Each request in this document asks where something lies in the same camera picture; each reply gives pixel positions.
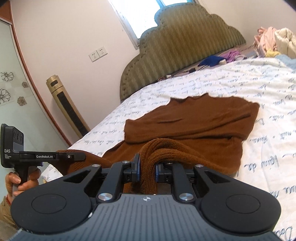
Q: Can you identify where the brown knit sweater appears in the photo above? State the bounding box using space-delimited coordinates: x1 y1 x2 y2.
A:
53 94 259 194

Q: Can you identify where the pink clothes pile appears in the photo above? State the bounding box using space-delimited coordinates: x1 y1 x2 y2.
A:
253 27 277 57

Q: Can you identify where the person's left hand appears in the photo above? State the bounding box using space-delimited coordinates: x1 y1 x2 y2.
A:
4 167 42 197

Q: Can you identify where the gold tower fan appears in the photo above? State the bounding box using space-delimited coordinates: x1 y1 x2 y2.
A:
46 75 90 138

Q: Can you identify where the wardrobe door with flower decals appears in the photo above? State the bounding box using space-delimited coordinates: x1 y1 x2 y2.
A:
0 0 72 209

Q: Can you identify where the white script-print bed quilt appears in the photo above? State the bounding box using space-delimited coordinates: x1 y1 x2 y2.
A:
38 56 296 241

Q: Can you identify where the dark blue garment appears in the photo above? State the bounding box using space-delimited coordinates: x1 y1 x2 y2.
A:
198 55 226 67

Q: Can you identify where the purple garment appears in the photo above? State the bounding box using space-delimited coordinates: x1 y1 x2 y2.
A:
220 50 247 63

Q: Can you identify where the olive green padded headboard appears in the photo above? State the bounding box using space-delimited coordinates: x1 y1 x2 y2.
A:
119 3 246 101

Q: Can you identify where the yellow blanket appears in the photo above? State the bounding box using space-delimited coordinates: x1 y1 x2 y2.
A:
265 50 281 58

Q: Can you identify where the window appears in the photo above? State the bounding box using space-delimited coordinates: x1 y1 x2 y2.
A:
109 0 185 49

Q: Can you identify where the light blue blanket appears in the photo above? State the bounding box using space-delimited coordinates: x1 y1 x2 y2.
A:
276 54 296 70

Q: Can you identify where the cream puffy jacket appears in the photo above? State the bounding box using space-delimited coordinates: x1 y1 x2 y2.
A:
274 28 296 59

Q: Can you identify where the white wall socket plate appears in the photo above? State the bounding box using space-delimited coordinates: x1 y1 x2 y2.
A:
89 51 100 62

